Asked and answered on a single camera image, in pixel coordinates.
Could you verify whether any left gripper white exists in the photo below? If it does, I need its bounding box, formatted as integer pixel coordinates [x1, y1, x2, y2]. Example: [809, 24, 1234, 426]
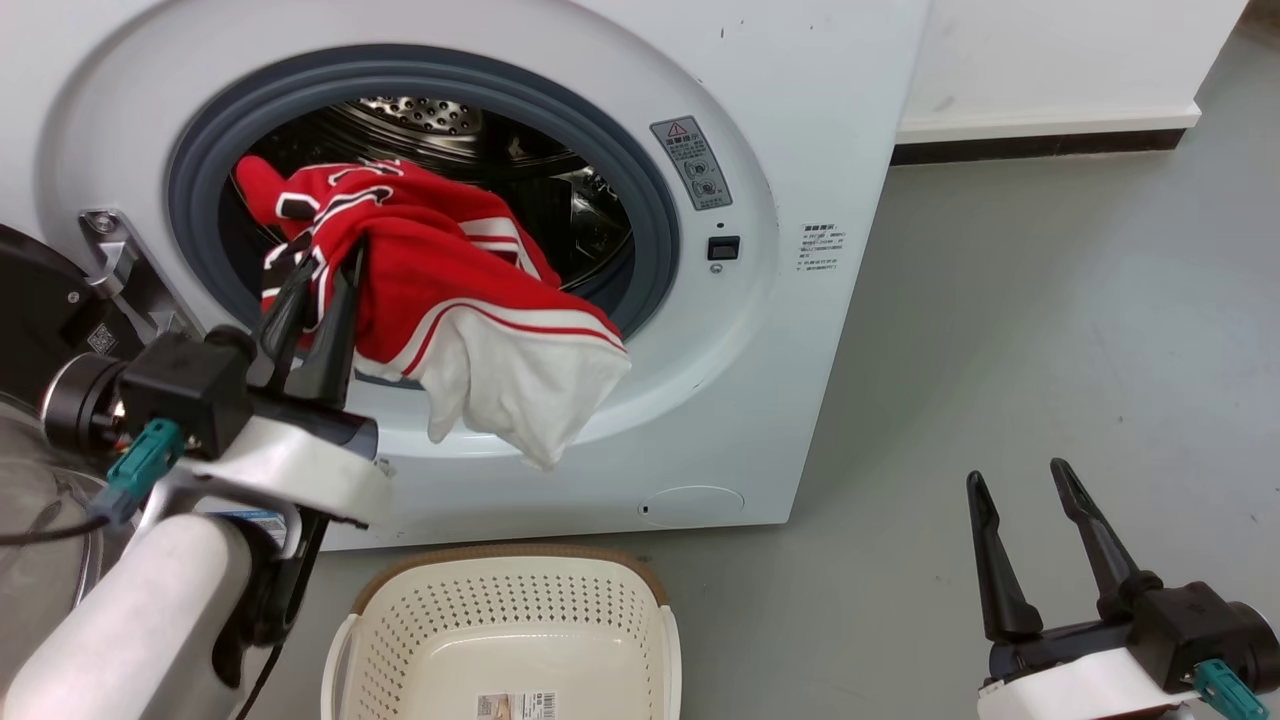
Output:
[180, 239, 397, 529]

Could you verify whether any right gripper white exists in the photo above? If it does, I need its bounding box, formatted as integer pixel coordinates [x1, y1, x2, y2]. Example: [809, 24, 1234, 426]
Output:
[966, 457, 1203, 720]

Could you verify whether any red and white jersey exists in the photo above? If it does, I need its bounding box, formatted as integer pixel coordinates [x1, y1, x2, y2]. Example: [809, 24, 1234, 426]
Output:
[233, 155, 634, 472]

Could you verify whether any cream perforated laundry basket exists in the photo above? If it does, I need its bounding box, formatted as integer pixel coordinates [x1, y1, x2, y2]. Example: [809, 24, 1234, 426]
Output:
[320, 545, 684, 720]

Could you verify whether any barcode label in basket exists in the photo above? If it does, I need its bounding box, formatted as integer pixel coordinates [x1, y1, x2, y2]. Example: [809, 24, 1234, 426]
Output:
[476, 691, 559, 720]

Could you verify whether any white front-load washing machine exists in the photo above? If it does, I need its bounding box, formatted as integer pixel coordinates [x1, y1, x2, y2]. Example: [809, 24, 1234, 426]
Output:
[0, 0, 932, 552]

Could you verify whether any blue energy label sticker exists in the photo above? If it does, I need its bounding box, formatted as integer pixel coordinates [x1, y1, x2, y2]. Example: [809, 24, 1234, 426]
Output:
[196, 507, 293, 549]

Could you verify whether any metal door hinge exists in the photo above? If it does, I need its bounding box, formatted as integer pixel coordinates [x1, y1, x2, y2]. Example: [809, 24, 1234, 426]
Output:
[79, 208, 204, 343]

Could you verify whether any perforated steel washer drum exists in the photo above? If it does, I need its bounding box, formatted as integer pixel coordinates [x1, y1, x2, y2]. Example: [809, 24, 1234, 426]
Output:
[232, 95, 637, 299]

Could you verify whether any dark glass washer door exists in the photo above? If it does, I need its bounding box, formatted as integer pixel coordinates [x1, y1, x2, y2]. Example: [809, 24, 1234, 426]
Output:
[0, 224, 143, 613]

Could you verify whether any round drain filter cover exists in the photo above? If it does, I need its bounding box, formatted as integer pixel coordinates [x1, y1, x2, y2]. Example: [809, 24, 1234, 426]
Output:
[638, 485, 746, 528]

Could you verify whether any grey rubber door gasket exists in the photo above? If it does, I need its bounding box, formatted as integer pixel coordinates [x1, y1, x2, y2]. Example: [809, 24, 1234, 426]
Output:
[166, 44, 682, 343]

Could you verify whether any small white text label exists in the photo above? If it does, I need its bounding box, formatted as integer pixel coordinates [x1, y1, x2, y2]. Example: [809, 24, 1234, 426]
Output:
[796, 222, 848, 277]

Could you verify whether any grey warning sticker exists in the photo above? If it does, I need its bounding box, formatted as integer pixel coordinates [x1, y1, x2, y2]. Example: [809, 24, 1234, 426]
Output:
[650, 116, 734, 211]

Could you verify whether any white ledge with dark base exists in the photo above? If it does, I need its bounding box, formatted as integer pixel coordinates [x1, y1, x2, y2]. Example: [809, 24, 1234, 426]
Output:
[892, 0, 1252, 167]

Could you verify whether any teal right cable connector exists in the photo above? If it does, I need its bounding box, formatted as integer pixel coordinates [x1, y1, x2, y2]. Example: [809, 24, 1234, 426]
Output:
[1192, 658, 1270, 720]

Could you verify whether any teal cable connector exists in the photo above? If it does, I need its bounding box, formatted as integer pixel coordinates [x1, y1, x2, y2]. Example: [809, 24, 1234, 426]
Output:
[88, 418, 187, 527]
[1192, 658, 1270, 720]

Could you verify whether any teal left cable connector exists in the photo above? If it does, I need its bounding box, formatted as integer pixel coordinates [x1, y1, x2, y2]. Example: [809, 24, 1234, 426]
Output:
[88, 418, 187, 527]

